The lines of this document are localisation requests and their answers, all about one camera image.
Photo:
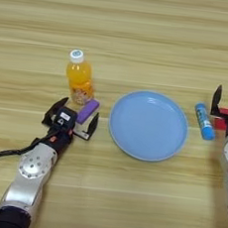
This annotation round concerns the light blue round plate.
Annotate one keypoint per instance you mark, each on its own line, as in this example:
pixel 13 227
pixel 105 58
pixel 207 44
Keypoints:
pixel 148 126

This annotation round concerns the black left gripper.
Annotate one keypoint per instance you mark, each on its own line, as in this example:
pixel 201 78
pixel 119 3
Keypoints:
pixel 62 138

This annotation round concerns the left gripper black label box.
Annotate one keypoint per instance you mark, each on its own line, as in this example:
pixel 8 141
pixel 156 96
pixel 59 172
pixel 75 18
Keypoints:
pixel 65 118

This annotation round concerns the blue glue stick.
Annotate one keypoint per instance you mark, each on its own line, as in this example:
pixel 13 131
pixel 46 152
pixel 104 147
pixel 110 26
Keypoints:
pixel 205 121

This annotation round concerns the purple rectangular block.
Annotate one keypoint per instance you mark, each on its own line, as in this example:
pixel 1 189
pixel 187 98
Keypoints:
pixel 88 111

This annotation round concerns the red cube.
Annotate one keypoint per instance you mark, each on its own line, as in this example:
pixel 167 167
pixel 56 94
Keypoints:
pixel 221 124

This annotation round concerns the orange juice bottle white cap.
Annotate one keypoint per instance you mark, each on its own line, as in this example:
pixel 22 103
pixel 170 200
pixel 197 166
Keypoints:
pixel 79 79

